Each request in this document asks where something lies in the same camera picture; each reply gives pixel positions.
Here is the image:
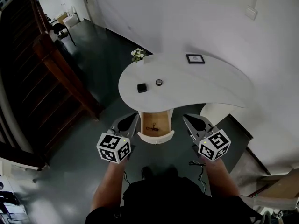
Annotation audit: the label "person's black clothing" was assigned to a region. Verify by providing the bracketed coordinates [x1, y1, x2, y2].
[84, 176, 264, 224]

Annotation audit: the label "person's right forearm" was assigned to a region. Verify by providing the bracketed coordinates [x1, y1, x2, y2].
[202, 157, 241, 198]

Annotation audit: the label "right hand-held gripper cable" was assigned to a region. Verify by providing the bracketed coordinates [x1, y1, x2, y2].
[188, 160, 208, 193]

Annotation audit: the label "white curved desk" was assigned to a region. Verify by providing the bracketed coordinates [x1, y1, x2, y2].
[118, 52, 255, 147]

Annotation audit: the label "dark wooden staircase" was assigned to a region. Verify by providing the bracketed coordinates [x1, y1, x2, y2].
[0, 0, 105, 169]

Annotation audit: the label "large wooden drawer white front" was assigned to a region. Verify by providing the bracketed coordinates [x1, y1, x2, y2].
[137, 111, 175, 146]

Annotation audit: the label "person's right black shoe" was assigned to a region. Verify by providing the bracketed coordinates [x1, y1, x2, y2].
[163, 166, 179, 178]

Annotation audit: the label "person's left black shoe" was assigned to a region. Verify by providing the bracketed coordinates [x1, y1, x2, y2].
[141, 166, 156, 181]

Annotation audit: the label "black chair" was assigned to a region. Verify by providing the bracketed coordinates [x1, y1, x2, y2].
[50, 22, 77, 47]

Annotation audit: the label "grey door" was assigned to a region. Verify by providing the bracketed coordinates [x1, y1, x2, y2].
[78, 0, 107, 29]

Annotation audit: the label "white flowers in white pot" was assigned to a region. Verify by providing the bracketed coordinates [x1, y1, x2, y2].
[130, 48, 147, 66]

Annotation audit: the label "person's black shoe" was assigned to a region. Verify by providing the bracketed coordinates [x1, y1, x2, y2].
[141, 166, 156, 181]
[163, 166, 179, 178]

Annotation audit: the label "light wooden board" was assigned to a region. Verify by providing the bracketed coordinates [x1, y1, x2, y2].
[253, 168, 299, 211]

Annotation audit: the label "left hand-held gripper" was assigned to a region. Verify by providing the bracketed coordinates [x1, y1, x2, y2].
[96, 112, 140, 164]

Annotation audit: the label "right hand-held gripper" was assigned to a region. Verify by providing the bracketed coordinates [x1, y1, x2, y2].
[182, 113, 231, 162]

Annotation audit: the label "black picture frame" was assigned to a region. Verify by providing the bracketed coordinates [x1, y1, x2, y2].
[185, 54, 206, 64]

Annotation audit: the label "person's left forearm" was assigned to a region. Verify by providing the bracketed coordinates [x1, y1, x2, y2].
[90, 161, 128, 213]

